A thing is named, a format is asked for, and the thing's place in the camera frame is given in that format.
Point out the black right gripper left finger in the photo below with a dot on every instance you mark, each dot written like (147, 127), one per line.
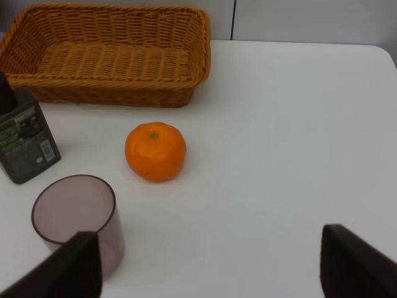
(73, 270)

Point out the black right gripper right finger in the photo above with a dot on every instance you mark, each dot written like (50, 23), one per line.
(350, 267)

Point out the translucent purple plastic cup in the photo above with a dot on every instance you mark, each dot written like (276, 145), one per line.
(81, 203)

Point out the dark grey square bottle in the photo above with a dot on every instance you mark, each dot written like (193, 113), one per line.
(27, 144)

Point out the orange mandarin fruit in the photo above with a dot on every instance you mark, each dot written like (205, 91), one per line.
(155, 151)

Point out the orange wicker basket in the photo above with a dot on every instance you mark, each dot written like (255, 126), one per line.
(149, 56)

